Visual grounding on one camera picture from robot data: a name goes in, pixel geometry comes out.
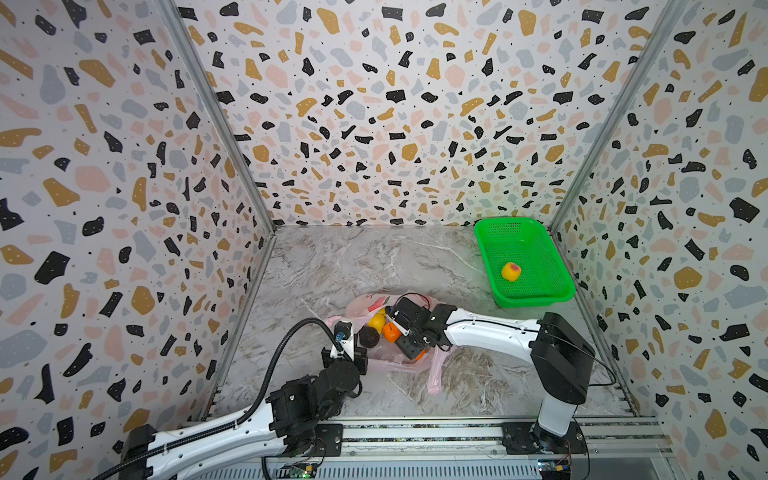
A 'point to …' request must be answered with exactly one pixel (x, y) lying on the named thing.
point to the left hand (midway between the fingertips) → (360, 331)
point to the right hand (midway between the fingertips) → (401, 337)
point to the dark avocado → (369, 337)
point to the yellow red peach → (511, 271)
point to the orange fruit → (391, 332)
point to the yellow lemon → (378, 320)
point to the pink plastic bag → (387, 355)
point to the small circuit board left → (297, 471)
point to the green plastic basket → (527, 242)
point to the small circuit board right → (550, 470)
